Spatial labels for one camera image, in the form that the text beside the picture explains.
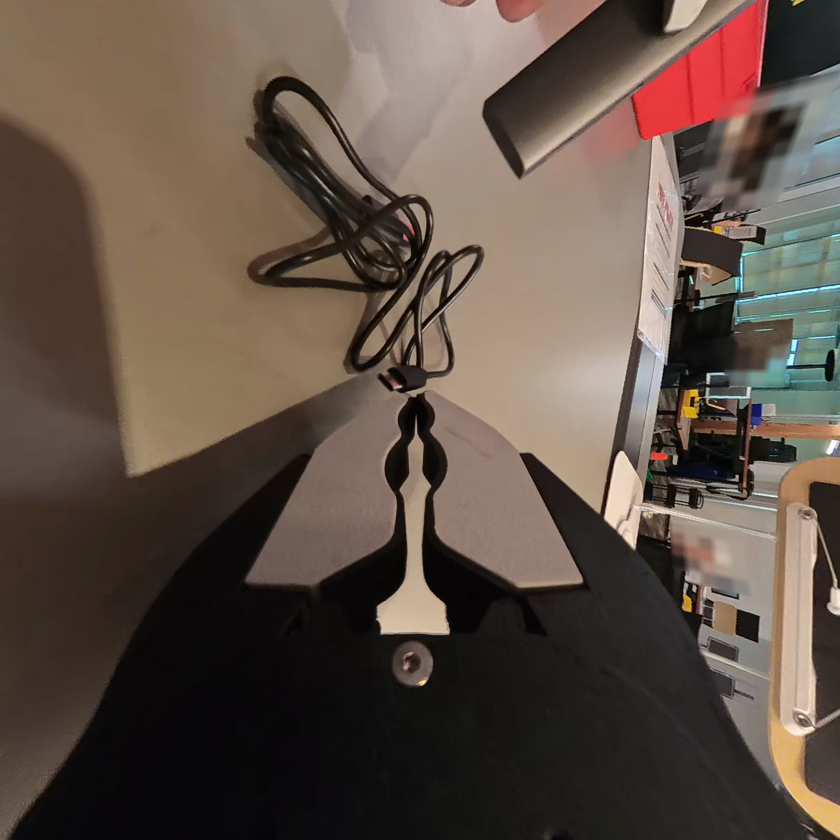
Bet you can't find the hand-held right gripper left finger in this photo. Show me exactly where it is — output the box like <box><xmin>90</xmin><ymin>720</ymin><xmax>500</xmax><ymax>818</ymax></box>
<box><xmin>245</xmin><ymin>394</ymin><xmax>409</xmax><ymax>595</ymax></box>

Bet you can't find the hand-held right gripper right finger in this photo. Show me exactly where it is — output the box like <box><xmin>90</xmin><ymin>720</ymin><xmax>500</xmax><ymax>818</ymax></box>
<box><xmin>419</xmin><ymin>390</ymin><xmax>586</xmax><ymax>595</ymax></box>

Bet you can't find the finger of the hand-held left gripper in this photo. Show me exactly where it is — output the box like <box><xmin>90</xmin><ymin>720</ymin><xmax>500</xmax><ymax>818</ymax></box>
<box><xmin>658</xmin><ymin>0</ymin><xmax>715</xmax><ymax>35</ymax></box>

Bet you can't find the grey aluminium usb hub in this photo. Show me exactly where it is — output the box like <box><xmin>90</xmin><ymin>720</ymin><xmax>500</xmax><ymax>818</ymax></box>
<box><xmin>482</xmin><ymin>0</ymin><xmax>769</xmax><ymax>179</ymax></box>

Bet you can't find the black usb-c cable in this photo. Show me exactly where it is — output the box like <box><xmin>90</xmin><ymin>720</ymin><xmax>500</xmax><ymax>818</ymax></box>
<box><xmin>247</xmin><ymin>75</ymin><xmax>485</xmax><ymax>396</ymax></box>

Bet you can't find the person's left hand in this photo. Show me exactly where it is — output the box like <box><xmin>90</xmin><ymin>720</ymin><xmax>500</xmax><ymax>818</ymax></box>
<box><xmin>440</xmin><ymin>0</ymin><xmax>547</xmax><ymax>24</ymax></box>

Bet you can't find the red folder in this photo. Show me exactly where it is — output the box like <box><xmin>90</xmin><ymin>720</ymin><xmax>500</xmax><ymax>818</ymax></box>
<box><xmin>632</xmin><ymin>0</ymin><xmax>769</xmax><ymax>140</ymax></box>

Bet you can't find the white flat pad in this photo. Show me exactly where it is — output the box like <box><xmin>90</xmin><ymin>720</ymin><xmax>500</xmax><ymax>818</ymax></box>
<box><xmin>602</xmin><ymin>451</ymin><xmax>645</xmax><ymax>547</ymax></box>

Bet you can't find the white paper sheet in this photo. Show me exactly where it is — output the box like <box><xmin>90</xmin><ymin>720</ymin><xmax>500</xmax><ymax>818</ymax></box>
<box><xmin>637</xmin><ymin>177</ymin><xmax>680</xmax><ymax>360</ymax></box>

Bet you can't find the wooden-framed black board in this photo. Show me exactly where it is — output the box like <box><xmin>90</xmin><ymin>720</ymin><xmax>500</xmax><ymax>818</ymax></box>
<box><xmin>768</xmin><ymin>457</ymin><xmax>840</xmax><ymax>840</ymax></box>

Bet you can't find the black round-base stand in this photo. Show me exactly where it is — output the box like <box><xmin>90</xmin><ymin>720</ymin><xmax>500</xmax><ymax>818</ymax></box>
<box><xmin>787</xmin><ymin>348</ymin><xmax>838</xmax><ymax>385</ymax></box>

